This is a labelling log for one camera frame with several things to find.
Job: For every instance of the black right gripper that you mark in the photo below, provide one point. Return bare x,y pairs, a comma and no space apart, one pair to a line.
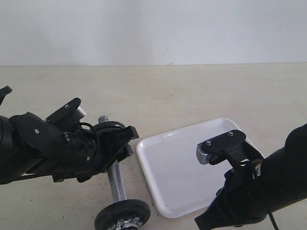
239,202

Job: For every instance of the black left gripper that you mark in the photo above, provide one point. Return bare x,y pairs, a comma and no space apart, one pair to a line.
90,153

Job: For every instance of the chrome threaded dumbbell bar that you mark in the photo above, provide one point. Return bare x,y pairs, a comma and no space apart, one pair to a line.
116,183

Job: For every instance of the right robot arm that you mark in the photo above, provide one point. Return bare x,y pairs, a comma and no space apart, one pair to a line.
282,175

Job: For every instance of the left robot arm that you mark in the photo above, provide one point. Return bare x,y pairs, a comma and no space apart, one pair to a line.
61,146

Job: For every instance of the black plate on bar right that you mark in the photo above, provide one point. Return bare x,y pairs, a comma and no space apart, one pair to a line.
108,125

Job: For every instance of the black plate on bar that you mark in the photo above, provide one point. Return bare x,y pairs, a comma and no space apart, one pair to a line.
125,209
108,125

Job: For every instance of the white rectangular tray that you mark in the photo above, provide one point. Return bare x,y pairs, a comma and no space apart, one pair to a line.
178,183

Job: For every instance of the black plate on bar left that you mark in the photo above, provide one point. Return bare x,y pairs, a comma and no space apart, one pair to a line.
125,209

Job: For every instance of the chrome collar nut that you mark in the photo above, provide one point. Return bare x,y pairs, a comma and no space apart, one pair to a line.
130,224

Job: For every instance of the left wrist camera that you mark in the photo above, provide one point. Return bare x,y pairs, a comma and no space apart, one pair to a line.
69,113

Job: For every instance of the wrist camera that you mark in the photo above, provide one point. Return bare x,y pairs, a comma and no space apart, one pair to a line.
69,113
226,146

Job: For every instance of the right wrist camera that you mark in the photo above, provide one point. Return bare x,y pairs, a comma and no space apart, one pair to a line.
226,146

